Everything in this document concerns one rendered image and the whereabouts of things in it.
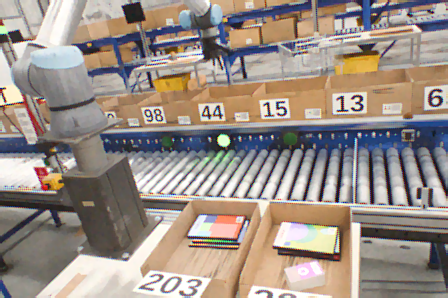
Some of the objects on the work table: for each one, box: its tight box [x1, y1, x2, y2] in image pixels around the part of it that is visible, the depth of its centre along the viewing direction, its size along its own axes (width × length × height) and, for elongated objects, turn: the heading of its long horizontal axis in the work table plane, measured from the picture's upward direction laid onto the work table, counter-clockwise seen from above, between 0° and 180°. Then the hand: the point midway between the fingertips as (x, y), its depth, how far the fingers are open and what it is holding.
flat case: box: [187, 214, 247, 242], centre depth 122 cm, size 14×19×2 cm
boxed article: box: [284, 261, 326, 292], centre depth 95 cm, size 6×10×5 cm, turn 121°
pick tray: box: [238, 203, 352, 298], centre depth 100 cm, size 28×38×10 cm
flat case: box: [192, 219, 250, 246], centre depth 121 cm, size 14×19×2 cm
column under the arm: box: [61, 155, 164, 262], centre depth 129 cm, size 26×26×33 cm
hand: (220, 71), depth 193 cm, fingers open, 10 cm apart
